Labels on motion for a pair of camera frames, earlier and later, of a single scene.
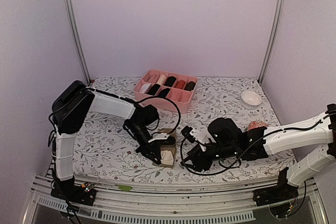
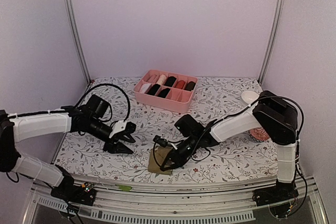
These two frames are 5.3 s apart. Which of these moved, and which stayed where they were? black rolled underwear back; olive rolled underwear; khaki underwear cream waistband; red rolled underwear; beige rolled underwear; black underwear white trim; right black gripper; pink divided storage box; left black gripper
Moved: left black gripper; right black gripper; khaki underwear cream waistband
Stayed: beige rolled underwear; black underwear white trim; olive rolled underwear; black rolled underwear back; red rolled underwear; pink divided storage box
